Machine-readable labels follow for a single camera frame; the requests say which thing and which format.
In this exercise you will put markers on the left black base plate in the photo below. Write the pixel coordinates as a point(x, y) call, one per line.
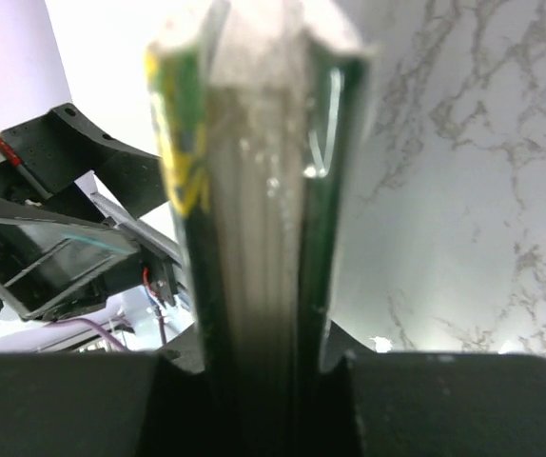
point(159, 279)

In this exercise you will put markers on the green gold fantasy book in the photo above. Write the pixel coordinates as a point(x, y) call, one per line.
point(256, 110)

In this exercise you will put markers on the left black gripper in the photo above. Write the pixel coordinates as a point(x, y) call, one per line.
point(48, 259)

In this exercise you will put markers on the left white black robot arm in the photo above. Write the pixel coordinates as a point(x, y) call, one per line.
point(123, 277)

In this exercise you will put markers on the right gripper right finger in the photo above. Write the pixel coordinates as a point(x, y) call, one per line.
point(430, 403)

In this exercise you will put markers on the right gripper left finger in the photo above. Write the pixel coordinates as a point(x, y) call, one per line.
point(145, 403)

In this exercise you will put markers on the aluminium mounting rail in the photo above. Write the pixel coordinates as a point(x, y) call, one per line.
point(122, 217)

